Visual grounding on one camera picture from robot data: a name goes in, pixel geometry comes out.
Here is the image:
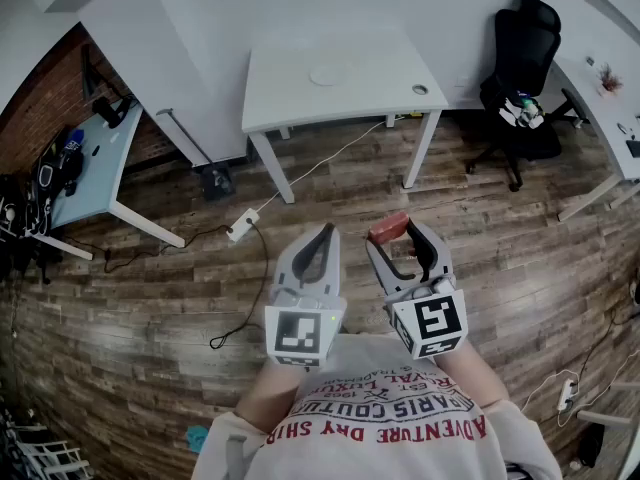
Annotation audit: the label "black office chair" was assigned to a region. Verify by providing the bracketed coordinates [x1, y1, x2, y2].
[465, 0, 590, 193]

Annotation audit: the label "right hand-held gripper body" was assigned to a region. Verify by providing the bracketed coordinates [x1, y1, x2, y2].
[383, 274, 470, 362]

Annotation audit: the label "white square table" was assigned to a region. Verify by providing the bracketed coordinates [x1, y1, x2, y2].
[241, 37, 450, 205]

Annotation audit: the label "teal cloth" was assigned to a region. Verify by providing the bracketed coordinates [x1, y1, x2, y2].
[185, 424, 209, 455]

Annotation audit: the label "black desk device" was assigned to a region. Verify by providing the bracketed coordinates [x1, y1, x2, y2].
[91, 94, 140, 130]

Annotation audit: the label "small potted plant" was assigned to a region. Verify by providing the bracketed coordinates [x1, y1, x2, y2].
[596, 61, 625, 98]

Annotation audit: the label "white power cable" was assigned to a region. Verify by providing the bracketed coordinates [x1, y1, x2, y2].
[255, 119, 387, 215]

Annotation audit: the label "person's right forearm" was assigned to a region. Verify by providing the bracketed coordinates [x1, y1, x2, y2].
[433, 340, 512, 413]

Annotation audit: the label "person's white printed shirt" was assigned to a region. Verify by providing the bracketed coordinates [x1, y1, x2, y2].
[191, 331, 565, 480]

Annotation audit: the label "person's left forearm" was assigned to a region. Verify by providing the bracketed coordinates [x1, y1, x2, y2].
[234, 361, 307, 435]

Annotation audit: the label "white round plate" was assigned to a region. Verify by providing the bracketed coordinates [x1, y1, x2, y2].
[308, 64, 350, 87]

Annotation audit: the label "red block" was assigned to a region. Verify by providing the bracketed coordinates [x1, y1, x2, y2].
[368, 211, 412, 245]

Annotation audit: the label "white wire rack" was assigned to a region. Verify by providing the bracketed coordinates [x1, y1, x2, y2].
[0, 407, 95, 480]

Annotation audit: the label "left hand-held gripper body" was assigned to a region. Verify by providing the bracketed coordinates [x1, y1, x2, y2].
[263, 286, 349, 369]

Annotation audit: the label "white power strip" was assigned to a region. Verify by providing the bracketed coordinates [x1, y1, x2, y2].
[556, 379, 577, 413]
[226, 208, 262, 243]

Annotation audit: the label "black bag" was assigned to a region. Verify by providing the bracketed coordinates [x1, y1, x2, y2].
[33, 126, 85, 198]

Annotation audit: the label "black cable with adapter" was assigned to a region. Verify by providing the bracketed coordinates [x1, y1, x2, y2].
[63, 224, 232, 275]

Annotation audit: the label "white bags with green bottle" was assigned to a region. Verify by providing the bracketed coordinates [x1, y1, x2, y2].
[498, 91, 547, 130]

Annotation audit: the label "black looped cable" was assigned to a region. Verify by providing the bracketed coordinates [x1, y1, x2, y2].
[209, 221, 272, 351]

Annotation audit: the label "black floor box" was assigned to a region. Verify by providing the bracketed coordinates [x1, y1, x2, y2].
[201, 164, 235, 203]

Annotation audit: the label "white partition panel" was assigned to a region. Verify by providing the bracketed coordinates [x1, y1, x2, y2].
[77, 0, 254, 169]

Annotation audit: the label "light blue desk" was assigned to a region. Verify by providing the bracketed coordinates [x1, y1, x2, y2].
[33, 98, 187, 262]

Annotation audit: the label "grey metal partition foot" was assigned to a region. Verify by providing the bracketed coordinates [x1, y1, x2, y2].
[155, 108, 215, 168]

